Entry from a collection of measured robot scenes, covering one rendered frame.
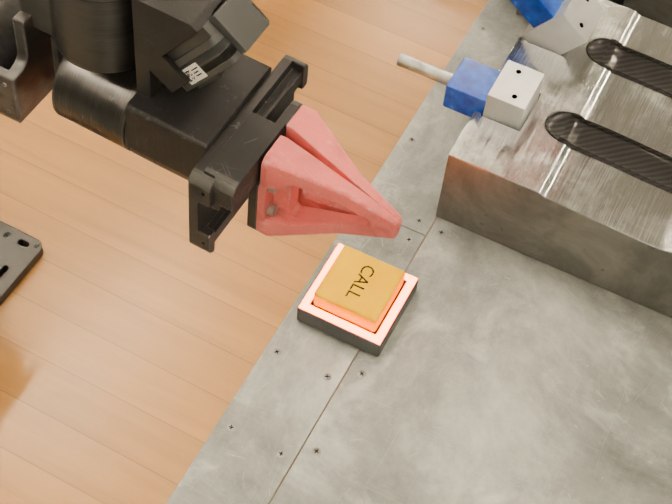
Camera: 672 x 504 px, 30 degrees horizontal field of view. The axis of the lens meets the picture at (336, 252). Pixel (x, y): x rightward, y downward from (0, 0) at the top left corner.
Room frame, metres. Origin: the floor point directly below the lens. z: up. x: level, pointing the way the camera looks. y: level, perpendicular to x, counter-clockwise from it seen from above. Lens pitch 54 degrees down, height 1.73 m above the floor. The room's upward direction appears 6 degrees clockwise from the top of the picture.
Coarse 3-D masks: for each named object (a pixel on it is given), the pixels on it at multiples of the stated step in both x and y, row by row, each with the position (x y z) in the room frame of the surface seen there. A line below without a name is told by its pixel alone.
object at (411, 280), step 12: (336, 252) 0.65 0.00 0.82; (324, 276) 0.63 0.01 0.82; (408, 276) 0.64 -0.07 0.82; (312, 288) 0.61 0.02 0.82; (408, 288) 0.62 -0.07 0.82; (396, 300) 0.61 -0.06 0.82; (312, 312) 0.59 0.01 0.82; (324, 312) 0.59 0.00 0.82; (396, 312) 0.60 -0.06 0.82; (336, 324) 0.58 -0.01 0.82; (348, 324) 0.58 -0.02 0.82; (384, 324) 0.58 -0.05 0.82; (372, 336) 0.57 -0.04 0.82; (384, 336) 0.57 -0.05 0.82
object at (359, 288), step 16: (352, 256) 0.64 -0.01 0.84; (368, 256) 0.64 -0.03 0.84; (336, 272) 0.62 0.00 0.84; (352, 272) 0.62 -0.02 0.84; (368, 272) 0.62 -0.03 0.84; (384, 272) 0.63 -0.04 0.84; (400, 272) 0.63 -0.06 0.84; (320, 288) 0.60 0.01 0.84; (336, 288) 0.60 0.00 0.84; (352, 288) 0.60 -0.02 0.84; (368, 288) 0.61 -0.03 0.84; (384, 288) 0.61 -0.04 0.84; (400, 288) 0.62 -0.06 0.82; (320, 304) 0.59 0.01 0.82; (336, 304) 0.59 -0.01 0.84; (352, 304) 0.59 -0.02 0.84; (368, 304) 0.59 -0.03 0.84; (384, 304) 0.59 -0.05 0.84; (352, 320) 0.58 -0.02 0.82; (368, 320) 0.58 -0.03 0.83
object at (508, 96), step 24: (432, 72) 0.81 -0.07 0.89; (456, 72) 0.81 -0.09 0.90; (480, 72) 0.81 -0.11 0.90; (504, 72) 0.80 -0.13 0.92; (528, 72) 0.80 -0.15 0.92; (456, 96) 0.79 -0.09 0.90; (480, 96) 0.78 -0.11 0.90; (504, 96) 0.77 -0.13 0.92; (528, 96) 0.78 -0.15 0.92; (504, 120) 0.76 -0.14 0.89
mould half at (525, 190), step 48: (528, 48) 0.86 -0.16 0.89; (576, 48) 0.87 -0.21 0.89; (576, 96) 0.81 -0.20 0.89; (624, 96) 0.82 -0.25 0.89; (480, 144) 0.74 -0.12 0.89; (528, 144) 0.74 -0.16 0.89; (480, 192) 0.71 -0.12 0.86; (528, 192) 0.69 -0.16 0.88; (576, 192) 0.70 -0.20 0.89; (624, 192) 0.70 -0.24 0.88; (528, 240) 0.69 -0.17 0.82; (576, 240) 0.67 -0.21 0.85; (624, 240) 0.66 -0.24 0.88; (624, 288) 0.65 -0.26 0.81
